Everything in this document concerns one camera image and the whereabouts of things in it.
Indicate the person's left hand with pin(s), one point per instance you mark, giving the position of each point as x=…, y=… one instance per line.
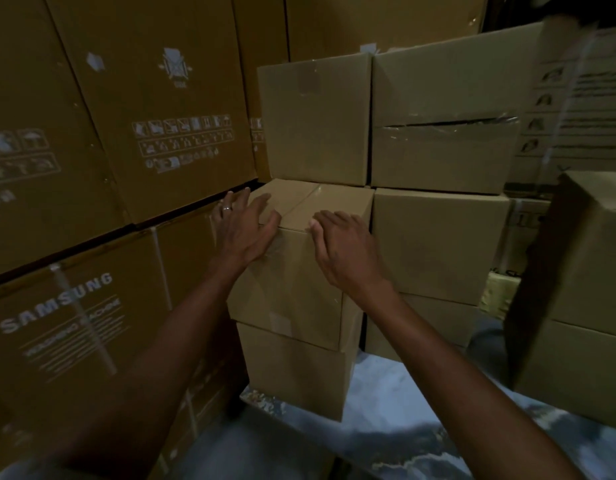
x=240, y=234

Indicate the person's right hand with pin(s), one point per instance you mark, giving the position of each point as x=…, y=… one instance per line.
x=350, y=259

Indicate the person's left thumb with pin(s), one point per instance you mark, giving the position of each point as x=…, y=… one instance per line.
x=269, y=227

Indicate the person's right thumb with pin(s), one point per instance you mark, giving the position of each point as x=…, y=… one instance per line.
x=316, y=234

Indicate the person's left middle finger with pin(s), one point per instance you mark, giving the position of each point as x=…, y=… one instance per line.
x=242, y=200

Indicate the person's left little finger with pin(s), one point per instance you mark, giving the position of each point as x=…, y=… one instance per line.
x=216, y=218

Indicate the small taped cardboard box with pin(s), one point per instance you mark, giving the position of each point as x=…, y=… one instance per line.
x=293, y=289

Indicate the person's left forearm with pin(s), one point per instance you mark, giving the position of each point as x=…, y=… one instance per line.
x=153, y=364

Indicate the person's right forearm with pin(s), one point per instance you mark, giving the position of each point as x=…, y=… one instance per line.
x=452, y=389

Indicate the plain brown cardboard box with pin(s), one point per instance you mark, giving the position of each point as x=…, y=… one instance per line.
x=315, y=119
x=432, y=324
x=437, y=244
x=298, y=369

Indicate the large carton with handling symbols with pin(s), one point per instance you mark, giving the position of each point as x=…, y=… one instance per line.
x=158, y=94
x=43, y=144

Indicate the large brown appliance carton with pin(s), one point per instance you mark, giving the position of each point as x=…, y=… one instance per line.
x=383, y=19
x=260, y=34

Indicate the large carton with white lettering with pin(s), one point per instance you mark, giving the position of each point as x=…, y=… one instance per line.
x=78, y=334

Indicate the small yellowish cardboard box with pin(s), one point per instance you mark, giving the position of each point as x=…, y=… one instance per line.
x=498, y=292

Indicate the wide cardboard box clear tape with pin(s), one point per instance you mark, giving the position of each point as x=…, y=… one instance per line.
x=447, y=94

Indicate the carton with black print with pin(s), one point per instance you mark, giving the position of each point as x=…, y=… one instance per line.
x=522, y=229

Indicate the dark brown cardboard box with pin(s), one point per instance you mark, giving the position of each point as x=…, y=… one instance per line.
x=572, y=254
x=572, y=374

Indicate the carton with printed instruction pictures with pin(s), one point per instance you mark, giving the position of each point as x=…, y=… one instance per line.
x=577, y=104

